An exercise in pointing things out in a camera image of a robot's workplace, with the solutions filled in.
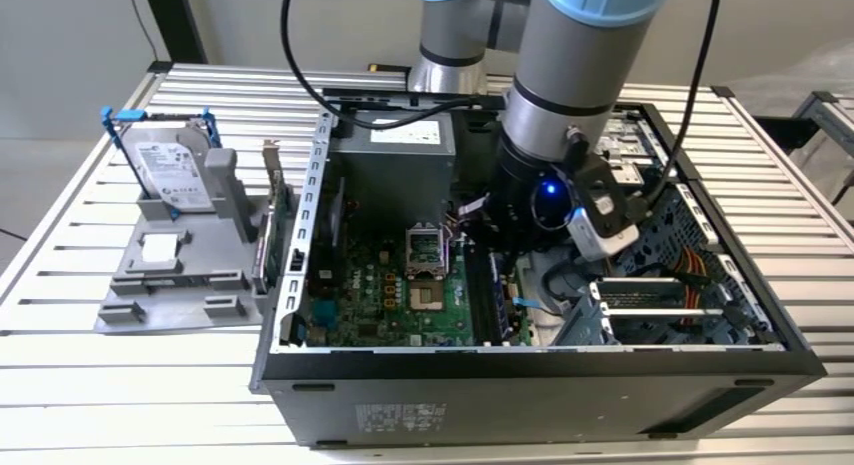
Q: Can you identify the black RAM slot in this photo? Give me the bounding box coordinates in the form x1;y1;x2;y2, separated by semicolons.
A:
464;242;487;344
471;242;495;344
479;244;500;344

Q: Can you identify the metal socket cover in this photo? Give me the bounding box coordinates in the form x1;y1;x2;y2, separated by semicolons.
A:
404;219;448;279

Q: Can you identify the grey power supply unit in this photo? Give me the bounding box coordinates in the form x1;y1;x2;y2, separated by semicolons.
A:
331;112;459;226

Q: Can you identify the CPU socket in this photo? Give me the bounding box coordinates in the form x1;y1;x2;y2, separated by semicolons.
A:
407;279;450;311

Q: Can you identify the metal disk bay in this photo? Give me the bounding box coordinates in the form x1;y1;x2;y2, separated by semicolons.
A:
551;276;730;345

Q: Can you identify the green motherboard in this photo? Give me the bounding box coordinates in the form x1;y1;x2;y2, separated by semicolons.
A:
296;229;535;346

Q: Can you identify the black case fan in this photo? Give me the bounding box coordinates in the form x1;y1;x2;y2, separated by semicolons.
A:
317;177;348;284

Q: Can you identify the green graphics card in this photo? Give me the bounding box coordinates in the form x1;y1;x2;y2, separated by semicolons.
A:
251;138;300;297

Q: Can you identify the blue board connector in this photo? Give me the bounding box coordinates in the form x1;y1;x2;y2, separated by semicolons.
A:
308;298;336;332

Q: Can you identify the black PC case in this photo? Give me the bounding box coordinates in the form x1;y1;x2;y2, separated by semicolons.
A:
249;87;829;449

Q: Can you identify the grey parts rack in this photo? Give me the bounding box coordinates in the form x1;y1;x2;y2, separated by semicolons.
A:
92;147;295;334

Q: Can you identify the hard disk in blue carrier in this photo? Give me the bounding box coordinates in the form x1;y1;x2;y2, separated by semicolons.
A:
99;104;225;220

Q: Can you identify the silver CPU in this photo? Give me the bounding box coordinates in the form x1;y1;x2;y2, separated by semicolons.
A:
143;233;180;261

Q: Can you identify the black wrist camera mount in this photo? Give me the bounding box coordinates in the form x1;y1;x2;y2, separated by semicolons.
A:
563;127;646;239

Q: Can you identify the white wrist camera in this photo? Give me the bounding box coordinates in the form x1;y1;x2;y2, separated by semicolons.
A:
564;204;642;262

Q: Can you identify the black cable bundle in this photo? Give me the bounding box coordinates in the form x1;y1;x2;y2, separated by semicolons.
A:
539;257;595;306

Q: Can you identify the orange power wire bundle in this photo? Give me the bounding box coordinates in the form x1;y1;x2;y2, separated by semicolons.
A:
672;247;710;311

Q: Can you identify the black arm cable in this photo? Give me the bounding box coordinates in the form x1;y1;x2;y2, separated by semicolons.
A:
626;0;723;226
277;0;486;132

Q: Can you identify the black frame post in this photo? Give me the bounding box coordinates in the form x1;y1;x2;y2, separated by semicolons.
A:
143;0;209;66

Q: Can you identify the thin background cable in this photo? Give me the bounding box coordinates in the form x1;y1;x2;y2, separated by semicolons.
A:
129;0;161;61

